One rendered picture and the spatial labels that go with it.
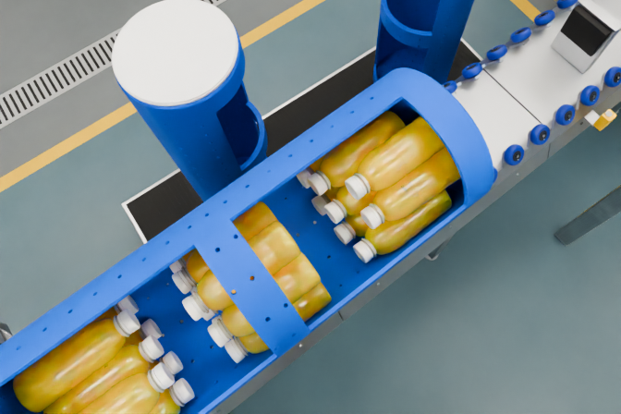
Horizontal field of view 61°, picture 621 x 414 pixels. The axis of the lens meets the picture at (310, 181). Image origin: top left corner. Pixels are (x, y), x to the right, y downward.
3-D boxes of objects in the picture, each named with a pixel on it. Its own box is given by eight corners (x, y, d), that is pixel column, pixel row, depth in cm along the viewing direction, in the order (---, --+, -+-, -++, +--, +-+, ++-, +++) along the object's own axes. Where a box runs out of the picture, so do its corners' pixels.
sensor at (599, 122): (607, 125, 118) (618, 114, 114) (599, 132, 118) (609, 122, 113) (581, 101, 121) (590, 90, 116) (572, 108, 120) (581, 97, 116)
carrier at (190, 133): (219, 238, 191) (292, 210, 194) (129, 127, 110) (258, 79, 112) (196, 172, 201) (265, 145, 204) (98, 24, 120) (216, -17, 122)
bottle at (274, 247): (305, 254, 83) (210, 327, 80) (298, 251, 90) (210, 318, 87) (279, 219, 83) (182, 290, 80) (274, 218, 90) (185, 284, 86)
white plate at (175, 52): (128, 123, 109) (131, 126, 110) (255, 76, 111) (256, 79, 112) (98, 22, 119) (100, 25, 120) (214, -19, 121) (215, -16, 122)
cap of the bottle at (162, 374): (167, 387, 86) (176, 380, 86) (163, 391, 82) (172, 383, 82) (154, 367, 86) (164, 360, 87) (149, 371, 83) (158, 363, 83)
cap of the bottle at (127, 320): (120, 326, 84) (129, 319, 84) (114, 310, 87) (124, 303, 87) (133, 338, 86) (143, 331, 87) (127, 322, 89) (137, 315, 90)
